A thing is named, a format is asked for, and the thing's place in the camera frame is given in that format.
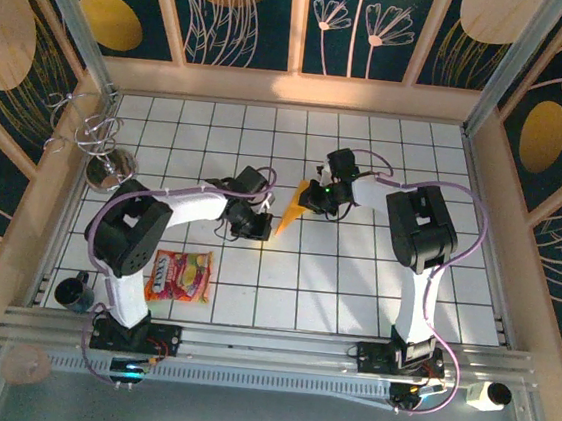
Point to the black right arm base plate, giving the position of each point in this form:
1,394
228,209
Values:
371,358

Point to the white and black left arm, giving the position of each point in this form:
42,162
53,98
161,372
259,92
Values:
196,204

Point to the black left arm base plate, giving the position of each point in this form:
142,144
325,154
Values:
167,339

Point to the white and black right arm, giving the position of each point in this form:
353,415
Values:
420,225

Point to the aluminium mounting rail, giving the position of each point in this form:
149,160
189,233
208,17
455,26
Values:
267,345

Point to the colourful candy bag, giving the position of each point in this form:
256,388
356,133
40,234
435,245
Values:
183,276

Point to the small white camera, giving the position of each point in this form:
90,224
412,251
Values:
485,395

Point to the dark mug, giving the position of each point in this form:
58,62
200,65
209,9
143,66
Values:
73,294

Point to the aluminium frame post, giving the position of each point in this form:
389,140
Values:
75,18
518,59

